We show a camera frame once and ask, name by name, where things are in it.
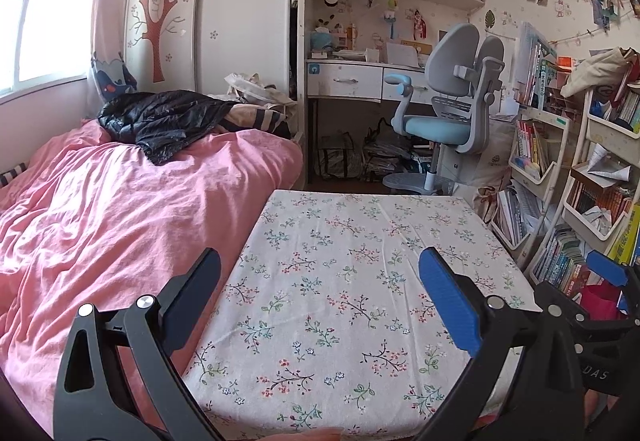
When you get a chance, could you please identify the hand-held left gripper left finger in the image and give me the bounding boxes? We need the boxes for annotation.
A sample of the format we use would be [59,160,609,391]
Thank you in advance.
[52,247,223,441]

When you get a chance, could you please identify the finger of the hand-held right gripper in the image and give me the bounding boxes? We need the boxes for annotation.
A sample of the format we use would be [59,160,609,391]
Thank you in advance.
[585,250,640,317]
[532,283,631,331]

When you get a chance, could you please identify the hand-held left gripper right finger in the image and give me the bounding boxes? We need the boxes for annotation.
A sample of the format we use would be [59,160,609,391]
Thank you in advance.
[415,246,586,441]

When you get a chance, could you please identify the red bag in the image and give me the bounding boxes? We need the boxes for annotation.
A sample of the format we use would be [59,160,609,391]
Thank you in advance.
[577,283,626,322]

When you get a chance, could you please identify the stack of books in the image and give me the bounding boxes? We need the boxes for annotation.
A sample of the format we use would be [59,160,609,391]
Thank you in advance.
[532,226,601,297]

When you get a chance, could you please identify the pink blanket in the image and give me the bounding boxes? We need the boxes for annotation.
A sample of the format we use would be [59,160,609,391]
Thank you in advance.
[0,118,303,441]

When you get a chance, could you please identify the floral tablecloth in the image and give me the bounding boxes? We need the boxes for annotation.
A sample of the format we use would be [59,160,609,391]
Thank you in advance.
[182,190,543,441]

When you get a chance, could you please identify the tall white book rack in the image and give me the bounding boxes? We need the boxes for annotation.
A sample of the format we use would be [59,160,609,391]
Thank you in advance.
[530,83,640,292]

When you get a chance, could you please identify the white paper bag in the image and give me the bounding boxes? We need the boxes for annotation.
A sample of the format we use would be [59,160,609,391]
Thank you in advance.
[472,118,516,202]

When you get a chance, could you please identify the dark storage bag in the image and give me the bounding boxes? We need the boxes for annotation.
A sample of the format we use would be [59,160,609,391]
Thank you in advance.
[362,118,416,182]

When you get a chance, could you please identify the black puffer jacket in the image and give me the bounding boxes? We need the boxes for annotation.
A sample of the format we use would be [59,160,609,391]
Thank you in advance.
[96,90,241,166]

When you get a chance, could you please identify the grey and blue desk chair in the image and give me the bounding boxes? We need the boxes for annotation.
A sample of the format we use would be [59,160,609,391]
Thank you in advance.
[382,23,506,196]

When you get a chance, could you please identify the beige dark striped cloth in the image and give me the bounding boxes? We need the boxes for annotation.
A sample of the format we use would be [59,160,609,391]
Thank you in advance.
[222,103,293,139]

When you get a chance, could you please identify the clear plastic storage bag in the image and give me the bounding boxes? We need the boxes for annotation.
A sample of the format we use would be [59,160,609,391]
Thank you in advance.
[317,132,363,180]

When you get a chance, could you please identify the beige cloth bag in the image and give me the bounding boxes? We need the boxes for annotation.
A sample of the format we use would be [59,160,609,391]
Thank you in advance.
[560,47,640,99]

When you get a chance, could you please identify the upright picture books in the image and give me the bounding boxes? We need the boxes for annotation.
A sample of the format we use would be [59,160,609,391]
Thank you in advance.
[512,21,558,112]

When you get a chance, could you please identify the striped pillow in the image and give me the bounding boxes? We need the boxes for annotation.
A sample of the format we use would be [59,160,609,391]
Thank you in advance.
[0,162,29,188]

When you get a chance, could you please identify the white desk with drawers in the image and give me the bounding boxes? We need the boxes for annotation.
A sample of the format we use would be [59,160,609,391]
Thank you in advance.
[304,55,441,184]

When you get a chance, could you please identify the white wardrobe with tree decal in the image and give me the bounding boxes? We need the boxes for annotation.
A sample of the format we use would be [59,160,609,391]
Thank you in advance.
[122,0,296,96]

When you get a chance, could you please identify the blue round container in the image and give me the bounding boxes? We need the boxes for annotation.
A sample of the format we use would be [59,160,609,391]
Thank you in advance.
[310,28,336,52]

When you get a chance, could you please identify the window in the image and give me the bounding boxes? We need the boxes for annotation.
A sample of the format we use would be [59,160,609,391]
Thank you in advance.
[0,0,108,96]

